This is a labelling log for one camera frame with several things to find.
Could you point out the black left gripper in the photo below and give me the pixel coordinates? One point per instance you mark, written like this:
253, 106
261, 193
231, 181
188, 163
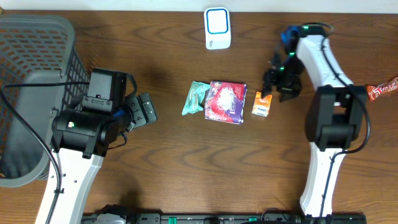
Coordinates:
138, 109

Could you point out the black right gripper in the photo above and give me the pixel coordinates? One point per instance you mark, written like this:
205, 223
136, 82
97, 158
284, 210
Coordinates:
269, 80

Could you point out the white orange small packet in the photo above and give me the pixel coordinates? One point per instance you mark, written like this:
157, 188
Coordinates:
261, 105

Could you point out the teal wipes packet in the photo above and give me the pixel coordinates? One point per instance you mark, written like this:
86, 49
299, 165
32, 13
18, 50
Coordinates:
195, 97

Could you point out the purple red snack packet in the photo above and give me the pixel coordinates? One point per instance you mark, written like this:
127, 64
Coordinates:
225, 102

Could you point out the orange red snack packet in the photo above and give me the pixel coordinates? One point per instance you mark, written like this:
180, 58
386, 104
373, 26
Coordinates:
376, 91

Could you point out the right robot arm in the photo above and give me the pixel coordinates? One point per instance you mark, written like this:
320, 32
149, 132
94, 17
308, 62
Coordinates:
337, 123

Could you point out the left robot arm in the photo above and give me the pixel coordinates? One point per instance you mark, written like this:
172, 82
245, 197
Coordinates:
81, 141

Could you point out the grey plastic basket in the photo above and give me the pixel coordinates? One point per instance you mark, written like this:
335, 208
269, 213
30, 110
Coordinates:
44, 74

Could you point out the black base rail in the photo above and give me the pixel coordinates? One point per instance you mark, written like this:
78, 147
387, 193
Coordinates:
118, 214

